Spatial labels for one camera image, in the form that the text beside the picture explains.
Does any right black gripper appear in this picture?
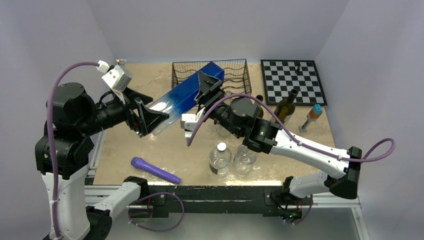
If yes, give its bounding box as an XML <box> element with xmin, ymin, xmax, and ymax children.
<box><xmin>193</xmin><ymin>71</ymin><xmax>242</xmax><ymax>138</ymax></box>

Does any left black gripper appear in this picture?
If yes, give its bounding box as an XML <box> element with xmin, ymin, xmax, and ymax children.
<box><xmin>78</xmin><ymin>84</ymin><xmax>169</xmax><ymax>134</ymax></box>

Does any blue square glass bottle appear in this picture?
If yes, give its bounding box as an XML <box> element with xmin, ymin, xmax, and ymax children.
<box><xmin>148</xmin><ymin>61</ymin><xmax>225</xmax><ymax>136</ymax></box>

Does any clear bottle white cap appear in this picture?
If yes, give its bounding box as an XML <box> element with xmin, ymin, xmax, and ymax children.
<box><xmin>209</xmin><ymin>142</ymin><xmax>233</xmax><ymax>178</ymax></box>
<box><xmin>233</xmin><ymin>144</ymin><xmax>259</xmax><ymax>175</ymax></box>

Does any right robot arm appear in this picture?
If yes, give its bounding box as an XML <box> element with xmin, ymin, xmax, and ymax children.
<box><xmin>194</xmin><ymin>71</ymin><xmax>362</xmax><ymax>204</ymax></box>

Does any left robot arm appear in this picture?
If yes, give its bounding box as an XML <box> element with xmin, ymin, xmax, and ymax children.
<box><xmin>35</xmin><ymin>82</ymin><xmax>169</xmax><ymax>240</ymax></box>

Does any clear empty glass bottle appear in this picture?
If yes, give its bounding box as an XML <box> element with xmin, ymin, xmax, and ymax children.
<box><xmin>215</xmin><ymin>90</ymin><xmax>233</xmax><ymax>138</ymax></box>

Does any olive green wine bottle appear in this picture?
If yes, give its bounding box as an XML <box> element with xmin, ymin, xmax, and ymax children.
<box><xmin>254</xmin><ymin>94</ymin><xmax>264</xmax><ymax>119</ymax></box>

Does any dark green wine bottle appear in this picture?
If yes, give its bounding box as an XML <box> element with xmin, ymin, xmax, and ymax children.
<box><xmin>271</xmin><ymin>88</ymin><xmax>299</xmax><ymax>124</ymax></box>

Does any purple flashlight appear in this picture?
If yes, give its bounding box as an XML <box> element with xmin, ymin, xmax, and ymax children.
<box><xmin>130</xmin><ymin>157</ymin><xmax>181</xmax><ymax>185</ymax></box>

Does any black white chessboard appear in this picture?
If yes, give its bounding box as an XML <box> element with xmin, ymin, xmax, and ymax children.
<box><xmin>260</xmin><ymin>59</ymin><xmax>328</xmax><ymax>106</ymax></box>

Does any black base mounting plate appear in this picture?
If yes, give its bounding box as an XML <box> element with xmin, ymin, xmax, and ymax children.
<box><xmin>127</xmin><ymin>180</ymin><xmax>314</xmax><ymax>220</ymax></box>

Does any black wire wine rack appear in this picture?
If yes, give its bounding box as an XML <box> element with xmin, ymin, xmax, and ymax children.
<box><xmin>171</xmin><ymin>58</ymin><xmax>252</xmax><ymax>95</ymax></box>

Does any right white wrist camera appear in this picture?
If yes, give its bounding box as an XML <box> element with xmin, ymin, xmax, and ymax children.
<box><xmin>180</xmin><ymin>107</ymin><xmax>206</xmax><ymax>139</ymax></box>

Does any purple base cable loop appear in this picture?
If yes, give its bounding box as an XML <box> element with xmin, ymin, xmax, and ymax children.
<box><xmin>127</xmin><ymin>191</ymin><xmax>185</xmax><ymax>233</ymax></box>

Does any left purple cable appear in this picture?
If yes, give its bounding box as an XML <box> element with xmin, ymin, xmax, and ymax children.
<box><xmin>46</xmin><ymin>59</ymin><xmax>110</xmax><ymax>240</ymax></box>

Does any aluminium frame rail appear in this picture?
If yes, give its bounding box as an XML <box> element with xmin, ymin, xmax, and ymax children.
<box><xmin>84</xmin><ymin>58</ymin><xmax>370</xmax><ymax>240</ymax></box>

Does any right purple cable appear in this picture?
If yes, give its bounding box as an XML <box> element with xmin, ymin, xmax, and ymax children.
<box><xmin>186</xmin><ymin>93</ymin><xmax>397</xmax><ymax>164</ymax></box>

